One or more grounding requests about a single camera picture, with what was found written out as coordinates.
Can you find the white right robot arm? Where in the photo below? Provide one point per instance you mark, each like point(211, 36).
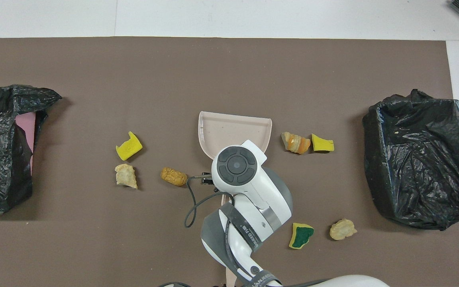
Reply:
point(249, 187)

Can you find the curved yellow green sponge piece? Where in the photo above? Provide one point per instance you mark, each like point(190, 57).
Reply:
point(129, 146)

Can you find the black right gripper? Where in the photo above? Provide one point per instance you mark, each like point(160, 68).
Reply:
point(207, 179)

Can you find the black bag lined bin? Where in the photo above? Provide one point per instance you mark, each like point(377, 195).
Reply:
point(416, 159)

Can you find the tan cork-like lump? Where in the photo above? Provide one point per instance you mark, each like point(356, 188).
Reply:
point(173, 176)

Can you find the pink plastic bin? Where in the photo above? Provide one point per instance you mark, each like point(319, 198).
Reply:
point(28, 125)

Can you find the plain yellow sponge wedge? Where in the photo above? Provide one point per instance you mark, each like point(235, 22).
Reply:
point(322, 144)

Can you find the orange beige striped chunk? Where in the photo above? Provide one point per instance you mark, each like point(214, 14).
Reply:
point(295, 142)

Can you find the cream foam chunk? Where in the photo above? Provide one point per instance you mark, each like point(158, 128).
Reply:
point(126, 176)
point(343, 229)

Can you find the beige plastic dustpan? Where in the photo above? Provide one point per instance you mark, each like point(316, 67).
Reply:
point(229, 129)

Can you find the brown paper table mat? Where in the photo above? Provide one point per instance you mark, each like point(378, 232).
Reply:
point(94, 79)

